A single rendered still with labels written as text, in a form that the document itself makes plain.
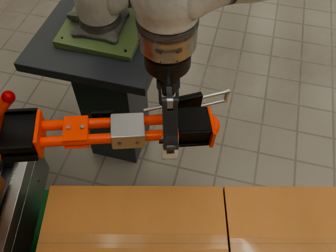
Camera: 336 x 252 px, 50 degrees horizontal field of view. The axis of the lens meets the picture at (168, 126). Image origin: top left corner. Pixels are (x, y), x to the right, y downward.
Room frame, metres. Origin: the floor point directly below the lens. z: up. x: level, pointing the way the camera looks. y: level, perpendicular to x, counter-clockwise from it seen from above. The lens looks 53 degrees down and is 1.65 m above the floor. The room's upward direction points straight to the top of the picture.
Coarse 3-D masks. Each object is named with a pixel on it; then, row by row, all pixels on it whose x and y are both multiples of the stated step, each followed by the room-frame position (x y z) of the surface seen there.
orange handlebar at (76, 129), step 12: (48, 120) 0.45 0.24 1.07; (60, 120) 0.45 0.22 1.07; (72, 120) 0.44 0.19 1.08; (84, 120) 0.44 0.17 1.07; (96, 120) 0.45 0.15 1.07; (108, 120) 0.45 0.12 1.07; (144, 120) 0.45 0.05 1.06; (156, 120) 0.46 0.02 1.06; (216, 120) 0.46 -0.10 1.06; (72, 132) 0.41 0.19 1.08; (84, 132) 0.41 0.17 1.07; (156, 132) 0.42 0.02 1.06; (216, 132) 0.43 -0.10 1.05; (48, 144) 0.39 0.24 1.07; (60, 144) 0.39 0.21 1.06; (72, 144) 0.40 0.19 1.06; (84, 144) 0.40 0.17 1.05
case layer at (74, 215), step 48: (48, 192) 0.54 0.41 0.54; (96, 192) 0.54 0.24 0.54; (144, 192) 0.54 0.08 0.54; (192, 192) 0.54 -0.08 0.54; (240, 192) 0.54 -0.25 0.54; (288, 192) 0.54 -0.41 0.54; (48, 240) 0.38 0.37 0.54; (96, 240) 0.38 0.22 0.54; (144, 240) 0.38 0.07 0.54; (192, 240) 0.38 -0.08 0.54; (240, 240) 0.38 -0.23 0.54; (288, 240) 0.38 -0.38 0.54
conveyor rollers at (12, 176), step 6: (0, 162) 0.66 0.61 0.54; (18, 162) 0.66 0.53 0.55; (0, 168) 0.64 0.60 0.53; (12, 168) 0.64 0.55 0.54; (0, 174) 0.63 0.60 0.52; (12, 174) 0.61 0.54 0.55; (12, 180) 0.59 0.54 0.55; (6, 186) 0.57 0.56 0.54; (6, 192) 0.54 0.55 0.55; (6, 198) 0.52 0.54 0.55; (0, 210) 0.48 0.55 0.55; (0, 216) 0.46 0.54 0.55; (0, 222) 0.43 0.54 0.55
